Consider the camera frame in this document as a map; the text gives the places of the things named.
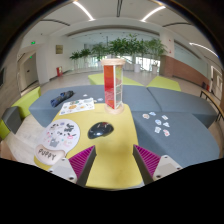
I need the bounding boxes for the short lime green bench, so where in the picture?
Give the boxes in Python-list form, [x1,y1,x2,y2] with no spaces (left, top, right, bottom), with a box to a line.
[145,75,183,92]

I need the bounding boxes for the dark grey upholstered block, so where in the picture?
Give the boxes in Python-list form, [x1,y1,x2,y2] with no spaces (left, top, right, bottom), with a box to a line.
[1,106,23,135]

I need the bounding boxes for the ceiling strip lights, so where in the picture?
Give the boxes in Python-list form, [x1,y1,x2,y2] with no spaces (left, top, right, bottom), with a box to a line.
[72,0,219,58]

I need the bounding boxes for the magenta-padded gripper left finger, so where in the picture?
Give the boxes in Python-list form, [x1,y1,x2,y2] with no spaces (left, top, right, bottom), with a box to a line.
[47,145,98,188]

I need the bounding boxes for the black wall screen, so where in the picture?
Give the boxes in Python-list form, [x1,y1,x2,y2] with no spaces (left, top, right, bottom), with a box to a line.
[0,67,6,88]

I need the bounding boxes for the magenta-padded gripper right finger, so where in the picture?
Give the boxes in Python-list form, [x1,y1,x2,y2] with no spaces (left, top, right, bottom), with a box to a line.
[132,144,184,187]

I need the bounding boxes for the black computer mouse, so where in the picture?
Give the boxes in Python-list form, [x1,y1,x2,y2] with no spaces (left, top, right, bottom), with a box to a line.
[87,121,115,140]

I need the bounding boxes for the round white printed mouse pad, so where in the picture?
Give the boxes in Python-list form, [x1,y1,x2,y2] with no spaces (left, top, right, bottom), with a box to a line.
[33,118,81,167]

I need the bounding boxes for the white printed sticker sheet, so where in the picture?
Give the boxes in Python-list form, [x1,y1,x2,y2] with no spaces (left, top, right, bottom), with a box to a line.
[59,97,96,116]

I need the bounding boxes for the red fire extinguisher cabinet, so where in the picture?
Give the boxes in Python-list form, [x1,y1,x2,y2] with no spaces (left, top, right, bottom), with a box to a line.
[55,66,64,78]

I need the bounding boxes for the lime green upholstered bench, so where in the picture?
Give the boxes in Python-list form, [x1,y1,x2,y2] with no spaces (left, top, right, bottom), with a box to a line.
[0,85,43,141]

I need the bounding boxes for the dark blue folded umbrella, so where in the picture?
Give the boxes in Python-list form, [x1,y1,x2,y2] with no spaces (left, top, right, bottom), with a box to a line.
[50,90,75,108]

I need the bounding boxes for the wide grey upholstered bench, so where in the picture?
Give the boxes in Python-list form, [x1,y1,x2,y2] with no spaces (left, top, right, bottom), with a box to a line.
[131,110,222,169]

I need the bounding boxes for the dark framed chair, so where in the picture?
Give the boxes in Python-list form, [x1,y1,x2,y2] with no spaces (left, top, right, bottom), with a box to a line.
[199,88,224,123]

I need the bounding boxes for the long grey upholstered bench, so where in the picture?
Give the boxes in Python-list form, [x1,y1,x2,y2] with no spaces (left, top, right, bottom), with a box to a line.
[28,84,164,129]

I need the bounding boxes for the long lime green bench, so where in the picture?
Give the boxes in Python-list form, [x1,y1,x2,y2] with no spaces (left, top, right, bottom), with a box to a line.
[87,72,145,87]

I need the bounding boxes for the row of potted green plants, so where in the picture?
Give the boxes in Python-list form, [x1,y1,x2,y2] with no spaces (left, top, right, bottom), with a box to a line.
[69,34,168,74]

